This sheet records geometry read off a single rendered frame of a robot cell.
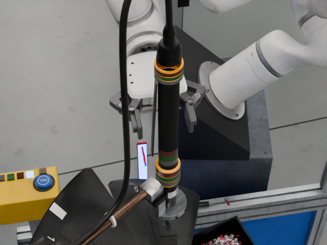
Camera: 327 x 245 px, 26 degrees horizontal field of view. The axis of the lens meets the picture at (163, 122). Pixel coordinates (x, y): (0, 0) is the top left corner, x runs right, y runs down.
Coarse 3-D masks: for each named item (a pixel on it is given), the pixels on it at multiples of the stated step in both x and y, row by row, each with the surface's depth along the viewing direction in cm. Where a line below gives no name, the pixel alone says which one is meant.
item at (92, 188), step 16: (80, 176) 136; (96, 176) 138; (64, 192) 133; (80, 192) 135; (96, 192) 136; (48, 208) 130; (64, 208) 132; (80, 208) 134; (96, 208) 135; (48, 224) 130; (64, 224) 131; (80, 224) 133; (128, 224) 138; (32, 240) 127; (64, 240) 131; (96, 240) 134; (112, 240) 136; (128, 240) 137
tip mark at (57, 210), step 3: (54, 204) 131; (51, 207) 131; (54, 207) 131; (57, 207) 131; (51, 210) 130; (54, 210) 131; (57, 210) 131; (60, 210) 131; (63, 210) 132; (54, 213) 131; (57, 213) 131; (60, 213) 131; (63, 213) 132; (60, 216) 131; (63, 216) 132
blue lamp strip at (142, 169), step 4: (144, 144) 171; (140, 148) 172; (144, 148) 172; (140, 152) 173; (144, 152) 173; (140, 156) 174; (140, 160) 176; (140, 164) 177; (144, 164) 177; (140, 168) 178; (144, 168) 178; (140, 172) 179; (144, 172) 179; (140, 176) 181; (144, 176) 181
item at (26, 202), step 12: (48, 168) 181; (12, 180) 179; (24, 180) 179; (0, 192) 176; (12, 192) 176; (24, 192) 176; (36, 192) 176; (48, 192) 176; (0, 204) 174; (12, 204) 174; (24, 204) 175; (36, 204) 176; (48, 204) 177; (0, 216) 177; (12, 216) 178; (24, 216) 179; (36, 216) 180
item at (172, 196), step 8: (168, 32) 98; (160, 40) 100; (168, 40) 98; (176, 40) 100; (160, 48) 100; (168, 48) 99; (176, 48) 99; (160, 56) 100; (168, 56) 100; (176, 56) 100; (160, 64) 101; (168, 64) 101; (176, 64) 101; (168, 192) 125; (176, 192) 126; (168, 200) 127; (176, 200) 129
